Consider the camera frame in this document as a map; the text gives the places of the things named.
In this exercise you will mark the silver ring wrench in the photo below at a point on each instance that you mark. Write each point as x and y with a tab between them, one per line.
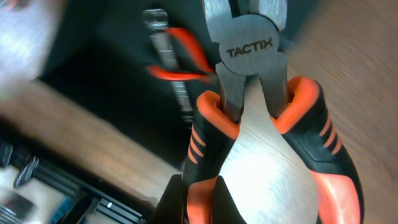
156	20

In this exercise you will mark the small red cutting pliers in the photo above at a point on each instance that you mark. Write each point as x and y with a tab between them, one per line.
190	56

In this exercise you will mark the black open gift box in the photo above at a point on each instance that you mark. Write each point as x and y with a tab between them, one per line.
100	59

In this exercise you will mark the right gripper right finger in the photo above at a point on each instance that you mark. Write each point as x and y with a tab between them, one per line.
223	207

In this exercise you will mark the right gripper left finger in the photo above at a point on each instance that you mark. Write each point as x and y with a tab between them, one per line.
170	207

